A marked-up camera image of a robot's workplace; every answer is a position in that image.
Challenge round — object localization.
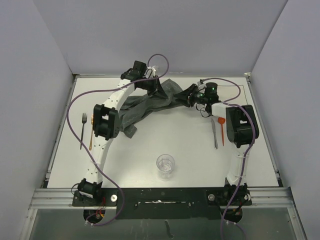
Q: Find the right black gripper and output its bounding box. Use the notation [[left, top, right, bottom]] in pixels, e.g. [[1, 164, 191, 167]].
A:
[[174, 84, 209, 108]]

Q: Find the orange plastic spoon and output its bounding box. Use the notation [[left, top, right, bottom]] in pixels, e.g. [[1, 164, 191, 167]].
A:
[[217, 117, 226, 146]]

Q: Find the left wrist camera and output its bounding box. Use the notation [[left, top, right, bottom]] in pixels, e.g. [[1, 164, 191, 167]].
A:
[[144, 65, 159, 78]]

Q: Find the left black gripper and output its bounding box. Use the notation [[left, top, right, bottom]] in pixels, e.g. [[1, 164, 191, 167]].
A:
[[138, 74, 168, 99]]

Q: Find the grey cloth placemat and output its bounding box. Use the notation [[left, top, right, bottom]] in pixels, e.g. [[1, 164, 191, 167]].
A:
[[119, 79, 183, 139]]

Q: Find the black fork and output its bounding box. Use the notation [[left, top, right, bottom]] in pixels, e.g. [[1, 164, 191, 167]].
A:
[[80, 112, 88, 149]]

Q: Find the clear plastic cup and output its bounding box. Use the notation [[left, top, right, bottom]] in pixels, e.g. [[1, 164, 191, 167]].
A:
[[156, 154, 175, 180]]

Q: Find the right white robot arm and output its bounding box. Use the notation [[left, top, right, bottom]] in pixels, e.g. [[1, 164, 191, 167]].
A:
[[174, 80, 260, 205]]

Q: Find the white square plate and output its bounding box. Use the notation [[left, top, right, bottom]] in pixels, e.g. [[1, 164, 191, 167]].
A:
[[217, 85, 249, 106]]

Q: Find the silver table knife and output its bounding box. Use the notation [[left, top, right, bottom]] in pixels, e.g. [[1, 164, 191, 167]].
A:
[[210, 117, 219, 150]]

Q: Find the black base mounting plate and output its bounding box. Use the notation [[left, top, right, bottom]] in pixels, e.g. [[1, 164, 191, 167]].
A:
[[72, 185, 252, 223]]

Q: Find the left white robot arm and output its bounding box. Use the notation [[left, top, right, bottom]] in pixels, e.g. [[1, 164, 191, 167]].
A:
[[78, 60, 160, 206]]

